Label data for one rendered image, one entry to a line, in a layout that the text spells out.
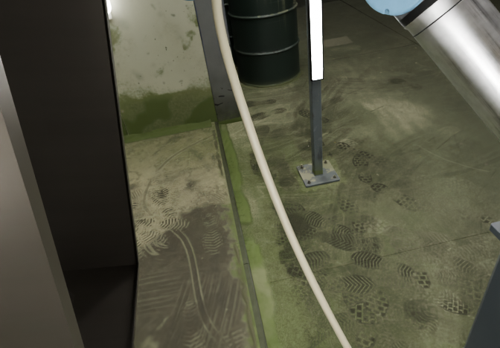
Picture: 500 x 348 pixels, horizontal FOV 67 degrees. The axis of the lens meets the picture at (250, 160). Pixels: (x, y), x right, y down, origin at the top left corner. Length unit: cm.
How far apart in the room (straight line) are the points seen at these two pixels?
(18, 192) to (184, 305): 136
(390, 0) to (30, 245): 58
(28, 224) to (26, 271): 6
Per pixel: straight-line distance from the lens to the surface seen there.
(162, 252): 191
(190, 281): 176
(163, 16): 255
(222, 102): 276
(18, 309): 49
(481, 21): 68
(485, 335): 137
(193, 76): 267
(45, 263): 44
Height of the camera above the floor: 139
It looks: 35 degrees down
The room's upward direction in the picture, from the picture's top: 9 degrees counter-clockwise
